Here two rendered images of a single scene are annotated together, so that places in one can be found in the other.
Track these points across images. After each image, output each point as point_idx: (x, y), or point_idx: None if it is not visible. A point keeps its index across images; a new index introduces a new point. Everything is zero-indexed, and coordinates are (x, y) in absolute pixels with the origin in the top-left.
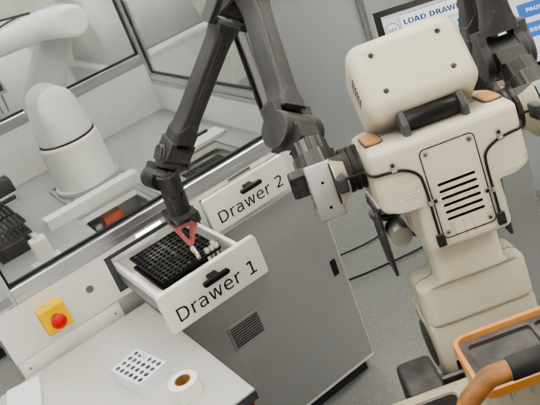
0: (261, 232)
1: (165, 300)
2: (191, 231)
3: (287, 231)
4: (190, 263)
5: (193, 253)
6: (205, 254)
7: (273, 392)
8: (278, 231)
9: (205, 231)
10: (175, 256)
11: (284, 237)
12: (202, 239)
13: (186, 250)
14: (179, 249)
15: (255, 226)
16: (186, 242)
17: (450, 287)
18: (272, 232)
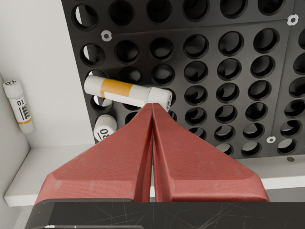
0: (290, 189)
1: None
2: (143, 193)
3: (271, 201)
4: (89, 37)
5: (169, 82)
6: (103, 112)
7: None
8: (277, 198)
9: (293, 172)
10: (243, 9)
11: (270, 190)
12: (231, 148)
13: (237, 72)
14: (278, 54)
15: (300, 200)
16: (140, 111)
17: None
18: (281, 194)
